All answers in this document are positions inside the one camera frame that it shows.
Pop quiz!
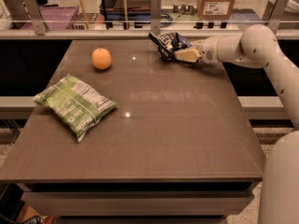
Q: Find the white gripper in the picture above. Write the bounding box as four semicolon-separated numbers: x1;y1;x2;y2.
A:
174;36;221;63

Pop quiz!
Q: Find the blue chip bag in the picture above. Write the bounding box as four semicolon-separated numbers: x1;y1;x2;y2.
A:
149;32;191;61

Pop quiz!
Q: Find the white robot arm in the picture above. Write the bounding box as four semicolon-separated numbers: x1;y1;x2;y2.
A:
175;24;299;224

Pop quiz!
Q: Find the green chip bag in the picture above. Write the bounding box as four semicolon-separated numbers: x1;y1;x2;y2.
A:
33;75;117;142

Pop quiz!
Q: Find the cardboard box with label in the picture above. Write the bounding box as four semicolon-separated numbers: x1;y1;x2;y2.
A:
197;0;235;20

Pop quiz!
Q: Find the orange fruit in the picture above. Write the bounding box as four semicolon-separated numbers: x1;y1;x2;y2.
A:
92;48;112;70

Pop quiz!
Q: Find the yellow pole right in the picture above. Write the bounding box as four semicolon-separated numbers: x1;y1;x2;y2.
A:
123;0;129;30

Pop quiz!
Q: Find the yellow pole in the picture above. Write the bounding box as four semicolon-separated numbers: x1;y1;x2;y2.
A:
123;0;129;30
78;0;89;30

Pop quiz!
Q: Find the yellow pole left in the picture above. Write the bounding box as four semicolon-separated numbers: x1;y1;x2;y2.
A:
78;0;89;30

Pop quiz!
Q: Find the purple plastic crate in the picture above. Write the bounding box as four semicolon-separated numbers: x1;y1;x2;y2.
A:
22;6;78;31

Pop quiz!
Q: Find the middle metal railing post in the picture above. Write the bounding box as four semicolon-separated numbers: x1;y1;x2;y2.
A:
150;0;161;35

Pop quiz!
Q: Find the metal railing post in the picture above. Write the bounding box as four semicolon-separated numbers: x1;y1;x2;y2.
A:
150;0;161;35
23;0;48;35
262;0;299;33

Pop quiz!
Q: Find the black cart frame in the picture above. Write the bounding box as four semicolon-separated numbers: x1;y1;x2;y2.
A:
98;0;174;30

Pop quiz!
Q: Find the right metal railing post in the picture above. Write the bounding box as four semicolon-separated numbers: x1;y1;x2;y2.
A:
262;0;299;33

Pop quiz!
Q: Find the left metal railing post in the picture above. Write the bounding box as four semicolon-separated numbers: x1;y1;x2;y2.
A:
23;0;48;35

